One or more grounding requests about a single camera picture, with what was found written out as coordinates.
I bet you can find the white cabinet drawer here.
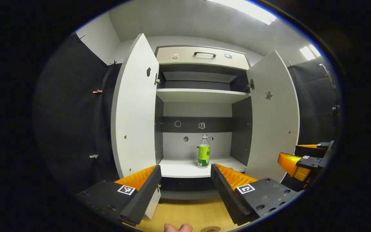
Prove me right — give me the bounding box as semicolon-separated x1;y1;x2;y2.
156;46;250;71

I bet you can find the white cabinet shelf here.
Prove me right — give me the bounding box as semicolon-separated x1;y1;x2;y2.
156;88;251;104

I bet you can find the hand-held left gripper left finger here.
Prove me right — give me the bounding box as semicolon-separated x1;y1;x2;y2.
75;165;162;227

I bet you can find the small ceiling light panel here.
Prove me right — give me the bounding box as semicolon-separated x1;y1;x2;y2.
299;44;322;61

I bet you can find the clear bottle with green label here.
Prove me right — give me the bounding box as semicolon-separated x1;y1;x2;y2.
197;134;211;169

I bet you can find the black backdrop cloth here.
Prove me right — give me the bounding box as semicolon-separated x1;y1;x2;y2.
33;32;342;194

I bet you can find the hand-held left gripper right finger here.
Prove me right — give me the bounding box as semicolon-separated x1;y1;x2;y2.
211;163;299;226

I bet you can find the white cabinet door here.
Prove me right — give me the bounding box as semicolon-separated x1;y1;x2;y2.
111;33;162;219
246;50;300;183

